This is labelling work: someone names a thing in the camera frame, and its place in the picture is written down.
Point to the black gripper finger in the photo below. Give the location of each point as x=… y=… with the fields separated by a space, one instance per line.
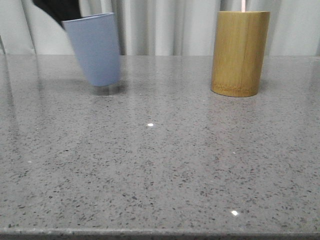
x=60 y=10

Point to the blue plastic cup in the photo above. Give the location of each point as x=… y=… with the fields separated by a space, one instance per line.
x=95 y=42

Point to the grey pleated curtain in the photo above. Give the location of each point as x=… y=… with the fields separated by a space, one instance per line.
x=162 y=27

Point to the bamboo cylindrical holder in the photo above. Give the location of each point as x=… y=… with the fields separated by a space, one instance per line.
x=239 y=50

